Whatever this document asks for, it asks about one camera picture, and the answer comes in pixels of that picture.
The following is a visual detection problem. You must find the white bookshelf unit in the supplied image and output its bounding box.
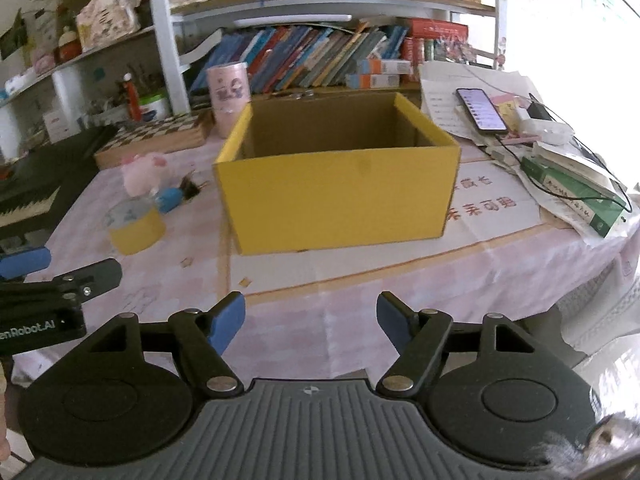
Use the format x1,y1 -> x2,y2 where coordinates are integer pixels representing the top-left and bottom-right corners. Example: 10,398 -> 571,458
0,0 -> 504,162

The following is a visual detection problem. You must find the green book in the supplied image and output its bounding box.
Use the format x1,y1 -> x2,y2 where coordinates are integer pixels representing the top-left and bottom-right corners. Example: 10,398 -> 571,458
520,156 -> 628,237

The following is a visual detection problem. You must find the black binder clip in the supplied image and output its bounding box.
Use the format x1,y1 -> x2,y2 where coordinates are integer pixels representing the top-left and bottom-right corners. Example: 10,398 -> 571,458
179,171 -> 210,202

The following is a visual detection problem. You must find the blue wrapped packet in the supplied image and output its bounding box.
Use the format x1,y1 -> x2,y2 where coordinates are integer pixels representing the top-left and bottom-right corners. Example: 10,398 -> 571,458
153,188 -> 183,214

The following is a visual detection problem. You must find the red hanging tassel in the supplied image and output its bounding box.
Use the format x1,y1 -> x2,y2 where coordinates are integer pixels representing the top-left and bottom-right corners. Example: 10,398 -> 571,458
122,73 -> 142,122

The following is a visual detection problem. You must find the black electronic keyboard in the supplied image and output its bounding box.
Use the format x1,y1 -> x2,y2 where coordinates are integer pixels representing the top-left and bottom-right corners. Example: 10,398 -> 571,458
1,125 -> 118,240

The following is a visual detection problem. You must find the pink decorative plaque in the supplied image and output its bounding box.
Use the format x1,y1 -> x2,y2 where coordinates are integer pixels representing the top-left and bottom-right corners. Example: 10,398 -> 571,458
76,0 -> 141,52

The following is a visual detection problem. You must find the pink cylindrical container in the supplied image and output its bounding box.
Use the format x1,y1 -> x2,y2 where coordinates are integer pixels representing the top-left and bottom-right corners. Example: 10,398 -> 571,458
206,62 -> 250,139

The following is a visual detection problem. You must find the wooden chess board box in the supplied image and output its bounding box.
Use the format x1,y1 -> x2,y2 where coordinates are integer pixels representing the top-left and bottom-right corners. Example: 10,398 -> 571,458
94,110 -> 214,170

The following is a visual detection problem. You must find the yellow tape roll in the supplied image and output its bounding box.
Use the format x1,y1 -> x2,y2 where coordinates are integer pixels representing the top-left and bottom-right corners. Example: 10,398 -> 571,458
102,197 -> 166,256

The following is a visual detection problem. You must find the pink plush pig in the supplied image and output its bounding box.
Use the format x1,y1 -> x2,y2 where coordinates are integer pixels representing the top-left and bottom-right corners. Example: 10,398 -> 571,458
120,153 -> 172,197

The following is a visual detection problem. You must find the smartphone with lit screen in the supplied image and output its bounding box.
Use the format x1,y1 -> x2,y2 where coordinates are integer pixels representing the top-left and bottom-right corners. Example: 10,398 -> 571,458
456,88 -> 509,136

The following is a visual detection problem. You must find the white green-lid jar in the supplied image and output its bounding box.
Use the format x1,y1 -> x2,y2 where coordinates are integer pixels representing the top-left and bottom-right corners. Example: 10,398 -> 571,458
140,92 -> 171,122

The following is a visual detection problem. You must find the yellow cardboard box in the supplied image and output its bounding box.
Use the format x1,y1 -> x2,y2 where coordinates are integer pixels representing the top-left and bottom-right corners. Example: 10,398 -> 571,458
214,92 -> 461,255

